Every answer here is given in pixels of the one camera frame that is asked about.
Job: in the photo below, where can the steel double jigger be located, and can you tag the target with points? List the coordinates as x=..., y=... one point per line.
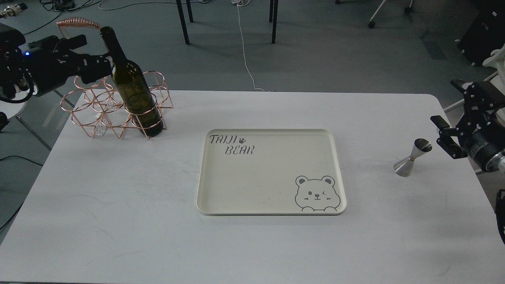
x=405, y=166

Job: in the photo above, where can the office chair caster base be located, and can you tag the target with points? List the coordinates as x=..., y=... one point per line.
x=371, y=15

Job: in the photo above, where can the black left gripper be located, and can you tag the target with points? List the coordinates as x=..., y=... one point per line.
x=51, y=61

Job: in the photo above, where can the black cabinet at right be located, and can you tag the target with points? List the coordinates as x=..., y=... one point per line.
x=486, y=33

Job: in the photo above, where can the dark green wine bottle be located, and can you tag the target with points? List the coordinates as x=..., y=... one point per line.
x=132, y=87

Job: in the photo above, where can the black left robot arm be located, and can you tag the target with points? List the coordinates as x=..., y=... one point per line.
x=16, y=83

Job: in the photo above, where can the cream bear serving tray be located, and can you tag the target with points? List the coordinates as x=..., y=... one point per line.
x=270, y=172

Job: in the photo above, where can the copper wire bottle rack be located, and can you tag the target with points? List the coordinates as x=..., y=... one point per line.
x=104, y=109

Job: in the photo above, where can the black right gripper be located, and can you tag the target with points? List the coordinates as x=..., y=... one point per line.
x=482, y=137

